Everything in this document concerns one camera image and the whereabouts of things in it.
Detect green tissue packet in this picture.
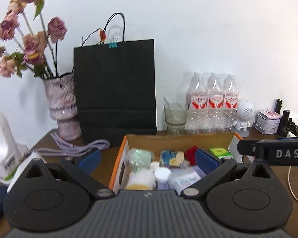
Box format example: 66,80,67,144
209,148,233,160

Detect red fabric rose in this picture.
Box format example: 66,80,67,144
185,146,198,165

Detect yellow white plush toy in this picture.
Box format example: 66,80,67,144
124,161,160,191

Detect iridescent plastic bag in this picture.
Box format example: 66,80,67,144
126,148,154,173

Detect blue yellow sponge toy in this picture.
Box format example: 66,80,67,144
159,150,185,167

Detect cotton buds box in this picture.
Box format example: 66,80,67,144
168,168,201,196

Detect purple woven cloth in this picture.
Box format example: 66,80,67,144
157,166,206,190

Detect black small bottle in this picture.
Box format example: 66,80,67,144
274,99,290,138

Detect white tin box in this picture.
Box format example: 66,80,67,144
253,110,281,135

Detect red cardboard box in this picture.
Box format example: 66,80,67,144
109,133,243,193

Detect white robot speaker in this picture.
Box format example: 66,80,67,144
233,100,255,138

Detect purple tissue pack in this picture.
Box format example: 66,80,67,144
7,152,47,193

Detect white detergent jug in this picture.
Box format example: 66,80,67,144
0,112,29,185

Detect right water bottle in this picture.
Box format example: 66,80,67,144
223,74,240,132

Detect water bottle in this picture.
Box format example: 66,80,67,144
186,72,208,134
208,73,224,133
223,74,240,132

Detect middle water bottle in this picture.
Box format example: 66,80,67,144
208,73,224,133

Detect left water bottle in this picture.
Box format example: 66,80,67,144
186,72,208,134

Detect pink ceramic vase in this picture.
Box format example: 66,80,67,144
43,73,82,141

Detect glass cup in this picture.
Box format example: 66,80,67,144
164,97,189,136

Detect black paper bag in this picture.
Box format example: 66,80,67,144
74,28,157,146

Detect dried pink roses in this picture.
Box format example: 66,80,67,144
0,0,68,80

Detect purple cable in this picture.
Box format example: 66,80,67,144
34,131,110,157

